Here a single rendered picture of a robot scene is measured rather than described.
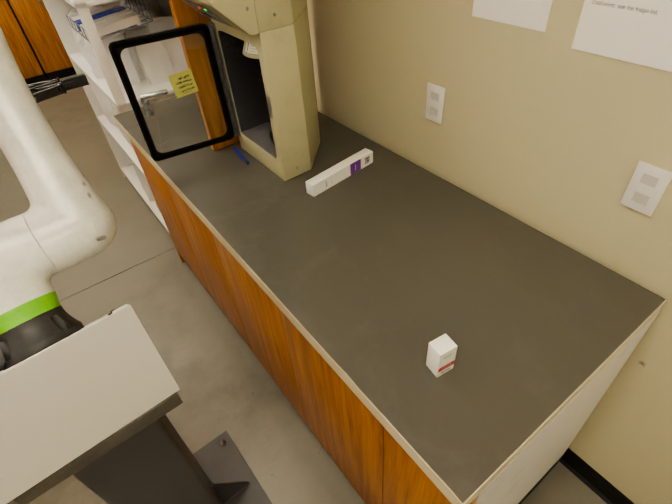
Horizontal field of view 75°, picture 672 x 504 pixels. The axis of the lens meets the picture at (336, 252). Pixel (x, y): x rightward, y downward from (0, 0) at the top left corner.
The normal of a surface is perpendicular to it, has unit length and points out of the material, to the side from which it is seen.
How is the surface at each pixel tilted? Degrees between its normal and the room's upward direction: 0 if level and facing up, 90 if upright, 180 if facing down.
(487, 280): 0
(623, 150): 90
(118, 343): 90
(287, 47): 90
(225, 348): 0
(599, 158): 90
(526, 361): 0
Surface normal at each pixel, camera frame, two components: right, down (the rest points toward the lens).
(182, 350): -0.07, -0.74
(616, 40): -0.80, 0.44
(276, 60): 0.60, 0.51
